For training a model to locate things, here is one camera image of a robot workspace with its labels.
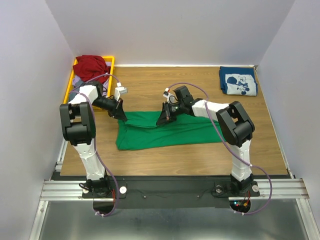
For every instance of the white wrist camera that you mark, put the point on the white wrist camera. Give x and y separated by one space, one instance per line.
118 91
170 98

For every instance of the folded blue printed t shirt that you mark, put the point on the folded blue printed t shirt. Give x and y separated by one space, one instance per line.
238 81

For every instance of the aluminium frame rail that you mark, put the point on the aluminium frame rail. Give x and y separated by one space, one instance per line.
53 190

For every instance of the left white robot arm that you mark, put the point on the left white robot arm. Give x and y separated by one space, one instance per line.
79 129

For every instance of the green t shirt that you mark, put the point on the green t shirt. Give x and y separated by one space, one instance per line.
141 132

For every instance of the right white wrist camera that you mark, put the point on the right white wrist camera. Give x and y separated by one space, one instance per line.
170 98

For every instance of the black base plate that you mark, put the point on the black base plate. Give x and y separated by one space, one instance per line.
164 192

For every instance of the red t shirt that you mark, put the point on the red t shirt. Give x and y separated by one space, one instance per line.
90 66

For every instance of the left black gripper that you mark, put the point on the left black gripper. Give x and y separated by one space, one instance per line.
116 107

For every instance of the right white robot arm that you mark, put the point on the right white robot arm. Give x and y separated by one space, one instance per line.
236 129

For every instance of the yellow plastic bin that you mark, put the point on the yellow plastic bin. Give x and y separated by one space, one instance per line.
110 61

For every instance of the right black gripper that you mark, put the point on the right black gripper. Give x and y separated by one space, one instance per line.
166 113

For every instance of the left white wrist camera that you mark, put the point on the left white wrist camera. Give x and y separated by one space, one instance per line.
118 91

